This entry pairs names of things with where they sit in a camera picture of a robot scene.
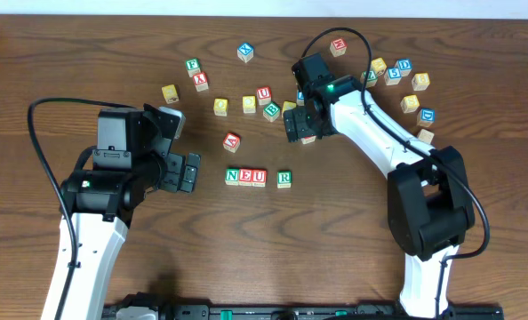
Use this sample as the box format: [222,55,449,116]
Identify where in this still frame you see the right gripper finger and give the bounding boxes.
[284,116,299,142]
[293,108,311,140]

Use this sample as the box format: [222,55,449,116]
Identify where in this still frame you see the green N block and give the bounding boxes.
[225,168,240,186]

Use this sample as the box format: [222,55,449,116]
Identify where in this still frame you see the green R block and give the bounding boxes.
[276,171,292,188]

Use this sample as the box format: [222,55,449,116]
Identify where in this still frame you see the red E block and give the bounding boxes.
[238,168,253,186]

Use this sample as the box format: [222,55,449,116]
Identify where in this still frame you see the red u block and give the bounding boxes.
[252,170,268,188]
[256,86,272,106]

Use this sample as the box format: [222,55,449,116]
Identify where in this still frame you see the red I block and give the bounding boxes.
[300,136,316,144]

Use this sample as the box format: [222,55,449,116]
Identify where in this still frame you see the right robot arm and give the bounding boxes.
[284,53,475,318]

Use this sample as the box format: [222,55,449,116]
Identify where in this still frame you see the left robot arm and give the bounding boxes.
[42,105,201,319]

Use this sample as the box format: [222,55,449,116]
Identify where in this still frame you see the yellow block beside B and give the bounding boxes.
[282,101,297,114]

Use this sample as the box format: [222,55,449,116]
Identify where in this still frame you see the green B block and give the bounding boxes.
[263,101,281,122]

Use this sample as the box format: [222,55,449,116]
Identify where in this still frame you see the blue L block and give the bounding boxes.
[296,91,305,106]

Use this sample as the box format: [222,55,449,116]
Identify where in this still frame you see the red A block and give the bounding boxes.
[222,132,241,153]

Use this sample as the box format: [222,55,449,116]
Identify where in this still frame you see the red block top right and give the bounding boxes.
[330,37,348,57]

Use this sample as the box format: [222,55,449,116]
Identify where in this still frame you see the yellow block centre left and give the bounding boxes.
[242,96,257,114]

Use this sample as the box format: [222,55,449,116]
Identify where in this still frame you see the green Z block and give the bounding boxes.
[361,70,378,88]

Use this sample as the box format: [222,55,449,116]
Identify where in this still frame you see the yellow block beside U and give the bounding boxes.
[213,98,228,116]

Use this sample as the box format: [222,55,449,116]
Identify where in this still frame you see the yellow block top right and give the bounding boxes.
[371,58,387,76]

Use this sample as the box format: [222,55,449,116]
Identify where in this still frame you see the yellow block far left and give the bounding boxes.
[161,84,179,104]

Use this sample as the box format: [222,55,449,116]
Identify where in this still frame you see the blue 5 block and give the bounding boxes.
[384,68,402,85]

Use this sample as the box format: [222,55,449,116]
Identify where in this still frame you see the red Y block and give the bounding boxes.
[192,72,209,92]

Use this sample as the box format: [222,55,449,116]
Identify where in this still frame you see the blue X block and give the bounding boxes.
[236,43,254,63]

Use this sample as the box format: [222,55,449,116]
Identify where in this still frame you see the blue D block upper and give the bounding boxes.
[395,59,412,77]

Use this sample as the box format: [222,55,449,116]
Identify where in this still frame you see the blue d block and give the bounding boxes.
[395,59,412,77]
[417,108,436,128]

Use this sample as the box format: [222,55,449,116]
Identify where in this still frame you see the green F block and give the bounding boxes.
[185,58,201,77]

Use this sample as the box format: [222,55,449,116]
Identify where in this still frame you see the yellow block far right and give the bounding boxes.
[412,73,430,92]

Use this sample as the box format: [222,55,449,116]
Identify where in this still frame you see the blue D block lower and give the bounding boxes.
[417,108,436,128]

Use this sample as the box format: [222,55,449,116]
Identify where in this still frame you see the white green block right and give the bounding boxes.
[417,129,435,145]

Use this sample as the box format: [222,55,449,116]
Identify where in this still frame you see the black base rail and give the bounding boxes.
[101,302,504,320]

